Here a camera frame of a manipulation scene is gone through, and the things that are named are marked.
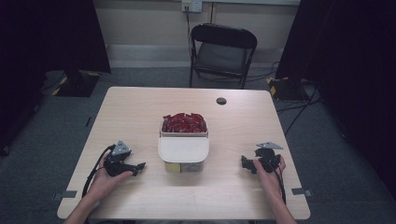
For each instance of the green-lid white coffee capsule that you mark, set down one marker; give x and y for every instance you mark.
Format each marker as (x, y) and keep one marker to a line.
(172, 167)

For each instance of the black folding chair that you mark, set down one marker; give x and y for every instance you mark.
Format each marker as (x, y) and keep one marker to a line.
(221, 53)

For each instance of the person's right hand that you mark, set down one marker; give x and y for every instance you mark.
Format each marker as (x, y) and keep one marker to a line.
(269, 182)

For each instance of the person's left hand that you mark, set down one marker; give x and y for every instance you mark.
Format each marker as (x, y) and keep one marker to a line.
(104, 183)

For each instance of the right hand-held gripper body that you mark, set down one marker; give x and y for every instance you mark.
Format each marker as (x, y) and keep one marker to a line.
(267, 157)

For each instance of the black curtain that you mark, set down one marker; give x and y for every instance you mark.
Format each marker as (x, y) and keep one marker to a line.
(351, 62)
(46, 46)

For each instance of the white box lid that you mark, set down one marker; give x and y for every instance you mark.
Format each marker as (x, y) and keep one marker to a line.
(183, 149)

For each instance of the pile of red packets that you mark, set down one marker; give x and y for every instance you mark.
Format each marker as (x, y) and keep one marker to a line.
(184, 123)

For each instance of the black stand base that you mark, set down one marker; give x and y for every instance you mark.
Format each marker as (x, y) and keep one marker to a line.
(76, 84)
(285, 88)

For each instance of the white wall outlet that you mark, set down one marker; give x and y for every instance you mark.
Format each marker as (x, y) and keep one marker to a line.
(191, 5)

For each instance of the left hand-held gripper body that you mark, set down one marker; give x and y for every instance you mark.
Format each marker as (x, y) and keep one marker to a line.
(115, 163)

